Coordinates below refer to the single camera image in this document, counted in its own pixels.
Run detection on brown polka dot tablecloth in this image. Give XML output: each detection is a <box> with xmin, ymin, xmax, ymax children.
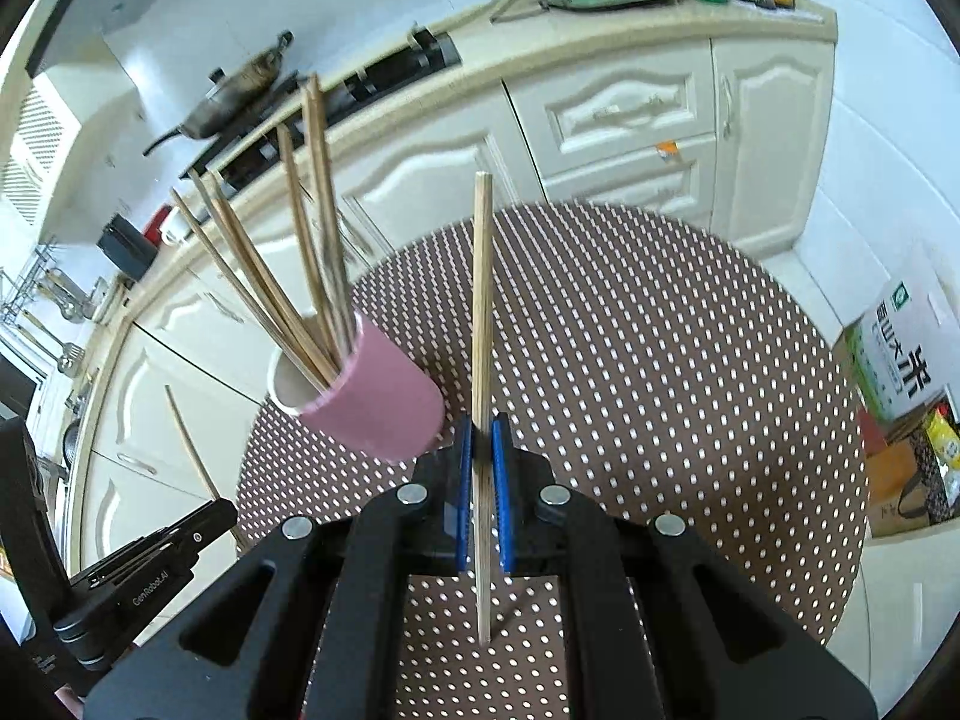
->
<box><xmin>236</xmin><ymin>200</ymin><xmax>871</xmax><ymax>720</ymax></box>

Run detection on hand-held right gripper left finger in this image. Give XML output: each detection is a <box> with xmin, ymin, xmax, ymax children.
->
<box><xmin>82</xmin><ymin>412</ymin><xmax>475</xmax><ymax>720</ymax></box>

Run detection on cream lattice wall cabinet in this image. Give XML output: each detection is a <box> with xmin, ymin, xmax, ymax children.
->
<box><xmin>0</xmin><ymin>67</ymin><xmax>140</xmax><ymax>248</ymax></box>

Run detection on cream base cabinets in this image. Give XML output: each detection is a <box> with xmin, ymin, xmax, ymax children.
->
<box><xmin>64</xmin><ymin>0</ymin><xmax>841</xmax><ymax>578</ymax></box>

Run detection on white printed rice box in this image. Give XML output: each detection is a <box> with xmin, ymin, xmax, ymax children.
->
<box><xmin>846</xmin><ymin>240</ymin><xmax>957</xmax><ymax>425</ymax></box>

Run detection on black gas stove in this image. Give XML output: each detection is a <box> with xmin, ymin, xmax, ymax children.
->
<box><xmin>217</xmin><ymin>28</ymin><xmax>460</xmax><ymax>192</ymax></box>

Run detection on bundle of wooden chopsticks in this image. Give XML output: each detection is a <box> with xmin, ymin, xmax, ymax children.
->
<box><xmin>169</xmin><ymin>73</ymin><xmax>357</xmax><ymax>395</ymax></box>

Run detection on yellow packet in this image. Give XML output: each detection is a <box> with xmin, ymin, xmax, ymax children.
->
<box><xmin>922</xmin><ymin>409</ymin><xmax>960</xmax><ymax>470</ymax></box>

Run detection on single wooden chopstick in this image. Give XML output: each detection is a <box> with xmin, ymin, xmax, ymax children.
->
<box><xmin>471</xmin><ymin>172</ymin><xmax>496</xmax><ymax>644</ymax></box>
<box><xmin>163</xmin><ymin>385</ymin><xmax>252</xmax><ymax>554</ymax></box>

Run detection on black box-shaped appliance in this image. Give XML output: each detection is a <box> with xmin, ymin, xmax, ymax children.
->
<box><xmin>97</xmin><ymin>214</ymin><xmax>157</xmax><ymax>282</ymax></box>

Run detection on brown cardboard box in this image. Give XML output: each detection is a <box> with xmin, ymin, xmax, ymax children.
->
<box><xmin>862</xmin><ymin>405</ymin><xmax>960</xmax><ymax>539</ymax></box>

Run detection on metal wall utensil rack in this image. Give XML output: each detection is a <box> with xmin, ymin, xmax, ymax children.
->
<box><xmin>0</xmin><ymin>240</ymin><xmax>113</xmax><ymax>383</ymax></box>

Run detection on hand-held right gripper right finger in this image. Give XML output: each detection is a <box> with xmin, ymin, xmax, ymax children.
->
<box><xmin>491</xmin><ymin>412</ymin><xmax>878</xmax><ymax>720</ymax></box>

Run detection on pink chopstick holder cup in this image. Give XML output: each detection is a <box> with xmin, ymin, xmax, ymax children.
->
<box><xmin>266</xmin><ymin>313</ymin><xmax>446</xmax><ymax>464</ymax></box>

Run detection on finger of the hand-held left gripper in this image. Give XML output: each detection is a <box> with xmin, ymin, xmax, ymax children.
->
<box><xmin>90</xmin><ymin>514</ymin><xmax>197</xmax><ymax>575</ymax></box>
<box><xmin>71</xmin><ymin>501</ymin><xmax>239</xmax><ymax>602</ymax></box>

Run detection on steel wok with lid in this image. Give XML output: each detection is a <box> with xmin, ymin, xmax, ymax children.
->
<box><xmin>142</xmin><ymin>30</ymin><xmax>295</xmax><ymax>158</ymax></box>

